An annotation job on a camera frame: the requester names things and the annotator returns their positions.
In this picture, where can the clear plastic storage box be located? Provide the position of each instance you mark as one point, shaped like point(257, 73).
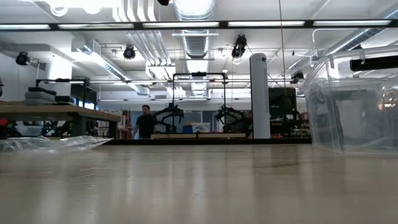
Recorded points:
point(357, 118)

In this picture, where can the wooden top workbench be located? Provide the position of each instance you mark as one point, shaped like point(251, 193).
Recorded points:
point(62, 111)

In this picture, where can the black equipment rack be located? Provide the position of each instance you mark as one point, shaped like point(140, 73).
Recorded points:
point(283, 109)

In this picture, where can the person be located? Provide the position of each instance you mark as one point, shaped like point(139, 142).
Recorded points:
point(1, 87)
point(145, 123)

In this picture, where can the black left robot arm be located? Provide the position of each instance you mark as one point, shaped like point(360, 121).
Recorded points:
point(163, 2)

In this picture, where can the black ceiling spotlight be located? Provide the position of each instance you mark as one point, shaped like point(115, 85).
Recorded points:
point(22, 58)
point(238, 46)
point(298, 76)
point(129, 53)

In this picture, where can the clear plastic bag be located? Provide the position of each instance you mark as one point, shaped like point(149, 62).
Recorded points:
point(46, 143)

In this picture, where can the white cylindrical column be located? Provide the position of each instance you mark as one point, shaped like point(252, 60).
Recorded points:
point(259, 93)

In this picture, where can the background black robot arms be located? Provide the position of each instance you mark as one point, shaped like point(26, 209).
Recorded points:
point(171, 113)

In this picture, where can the black aluminium rig frame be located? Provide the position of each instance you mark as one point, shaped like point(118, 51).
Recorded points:
point(217, 141)

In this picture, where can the stack of grey pads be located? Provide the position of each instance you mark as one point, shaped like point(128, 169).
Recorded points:
point(38, 95)

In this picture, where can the white plastic bin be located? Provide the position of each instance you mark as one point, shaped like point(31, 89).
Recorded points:
point(200, 127)

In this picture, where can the black background rig frame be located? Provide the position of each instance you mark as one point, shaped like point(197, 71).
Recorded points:
point(199, 74)

